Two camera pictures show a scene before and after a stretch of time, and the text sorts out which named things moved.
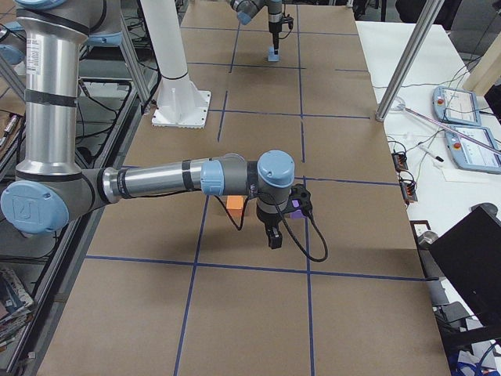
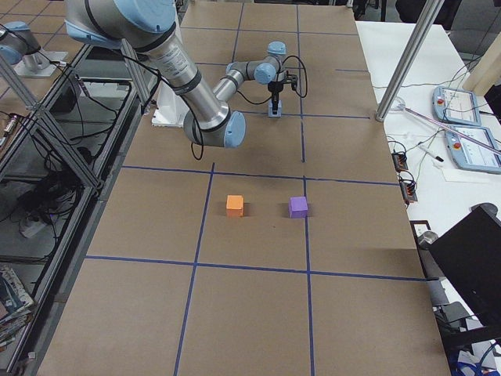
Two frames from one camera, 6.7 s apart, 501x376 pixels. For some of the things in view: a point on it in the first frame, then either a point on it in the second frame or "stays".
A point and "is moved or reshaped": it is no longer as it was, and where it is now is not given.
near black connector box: x=408 y=187 stays
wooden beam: x=488 y=70 stays
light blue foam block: x=272 y=56 is moved or reshaped
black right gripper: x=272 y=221 → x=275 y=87
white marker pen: x=430 y=153 stays
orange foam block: x=235 y=205 stays
